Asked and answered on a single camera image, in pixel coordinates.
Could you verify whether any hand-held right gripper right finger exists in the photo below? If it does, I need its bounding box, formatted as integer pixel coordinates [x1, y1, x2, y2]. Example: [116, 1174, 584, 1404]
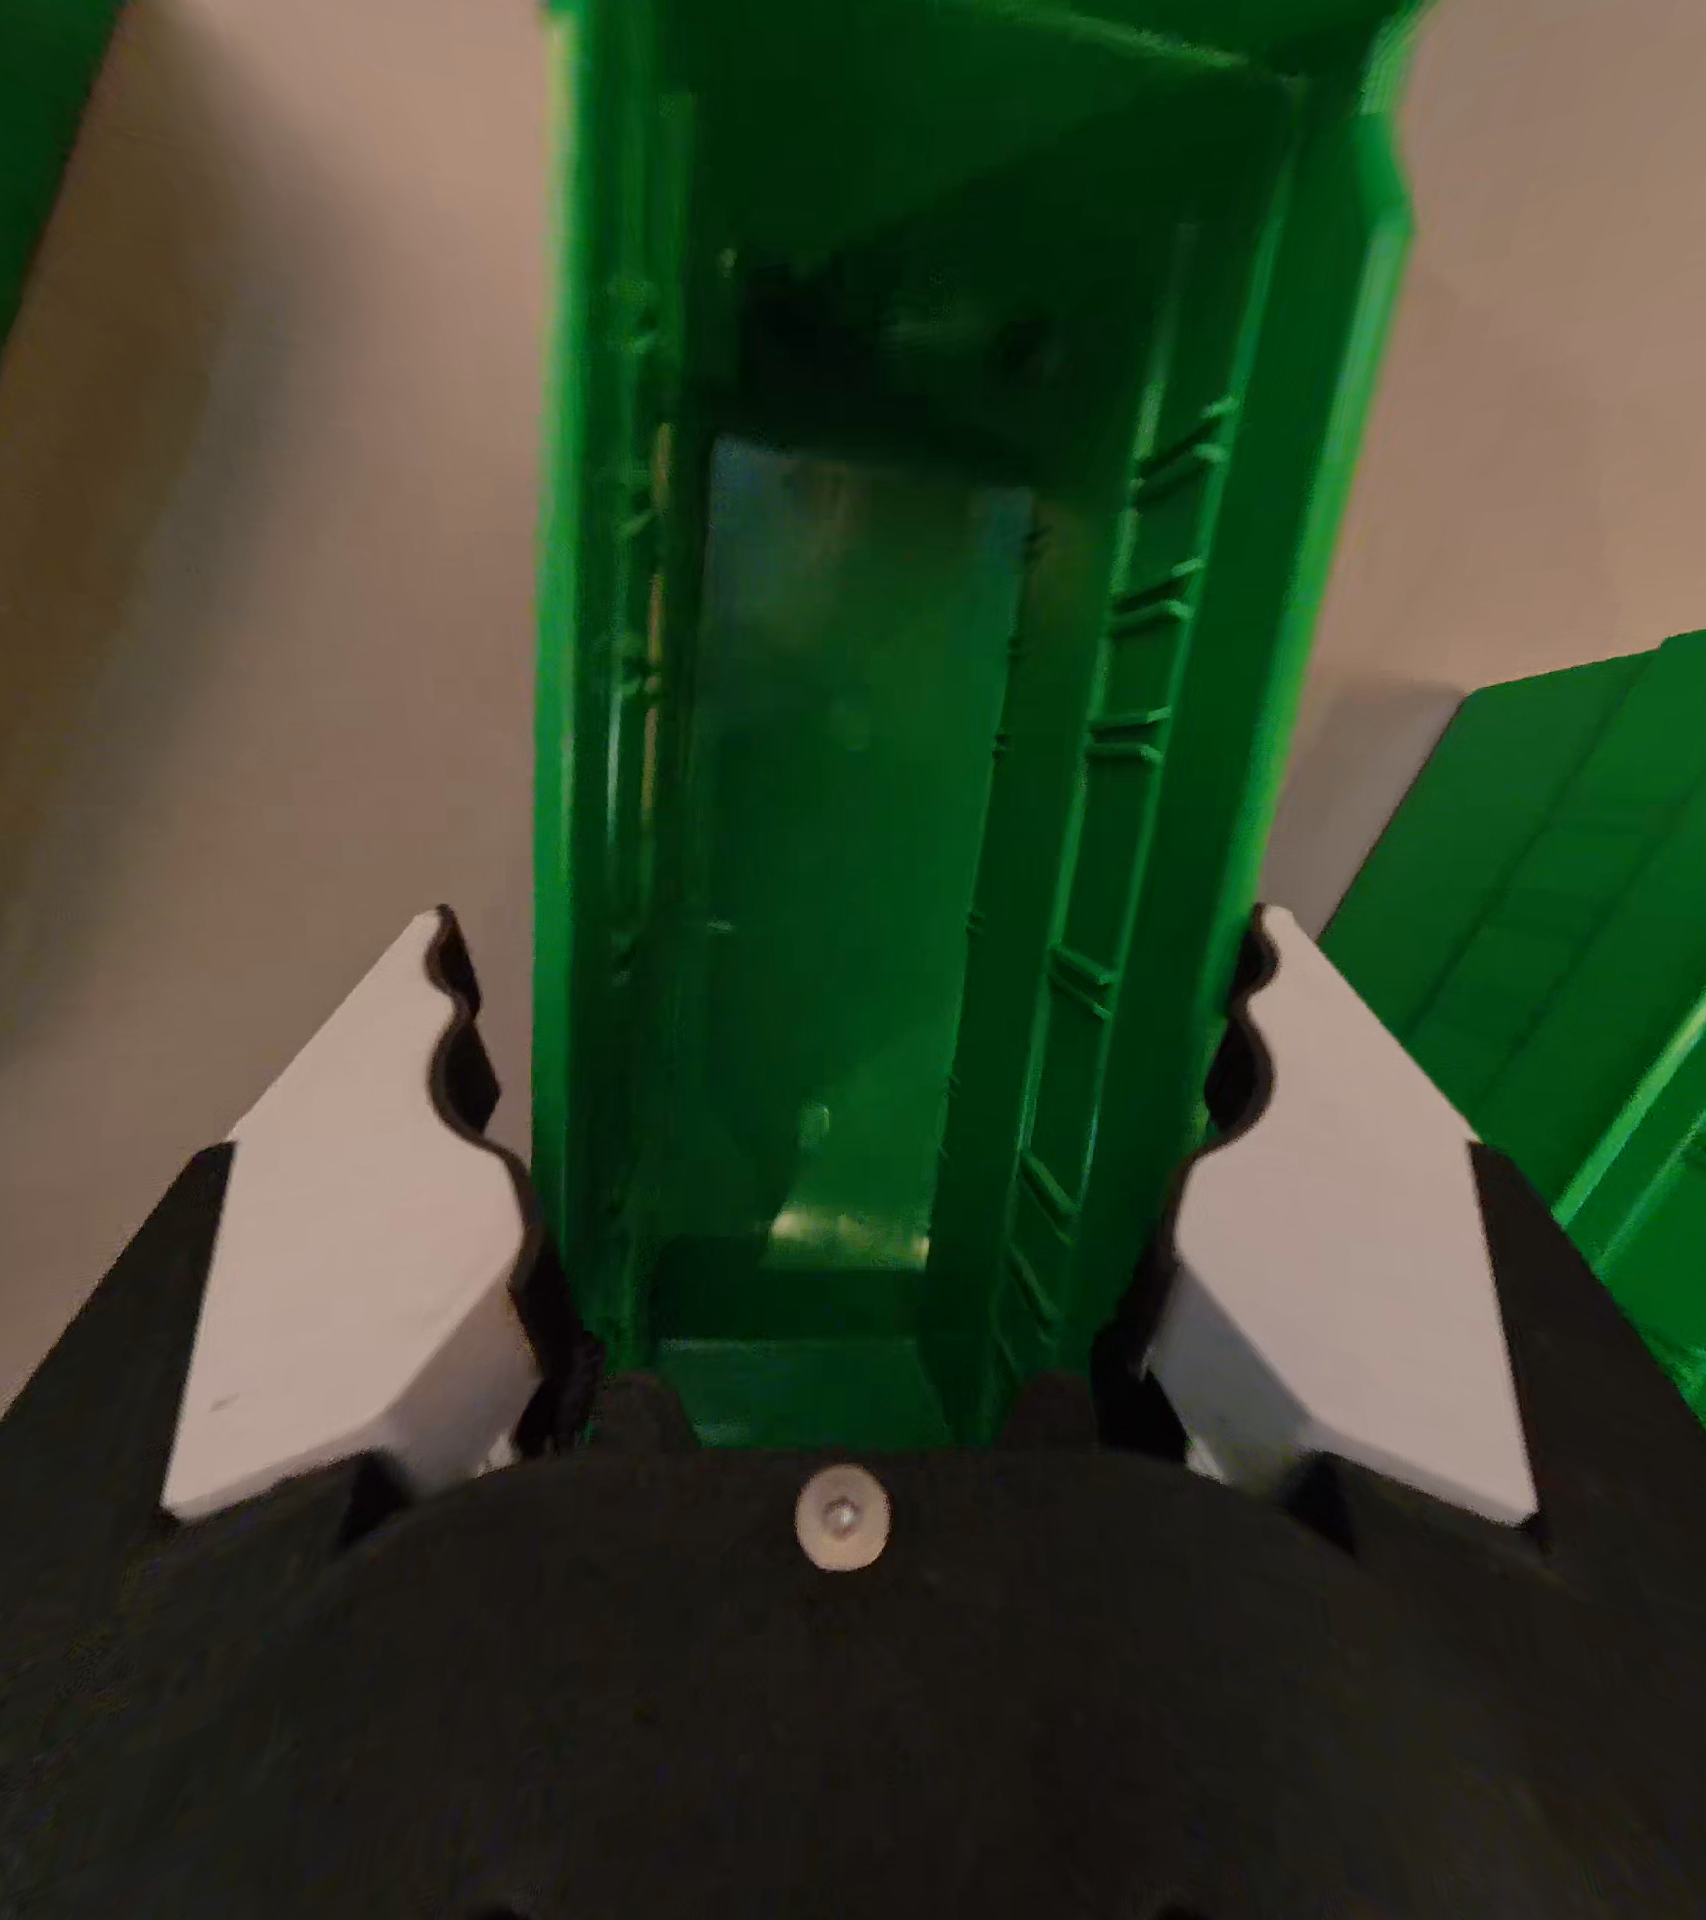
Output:
[1090, 903, 1540, 1529]

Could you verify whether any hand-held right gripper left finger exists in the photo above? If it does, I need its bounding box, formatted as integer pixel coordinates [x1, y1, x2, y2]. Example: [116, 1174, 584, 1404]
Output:
[158, 903, 604, 1523]

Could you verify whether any stack of nested green bins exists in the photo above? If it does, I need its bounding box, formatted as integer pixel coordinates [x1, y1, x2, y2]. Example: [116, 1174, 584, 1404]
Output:
[1314, 606, 1706, 1574]

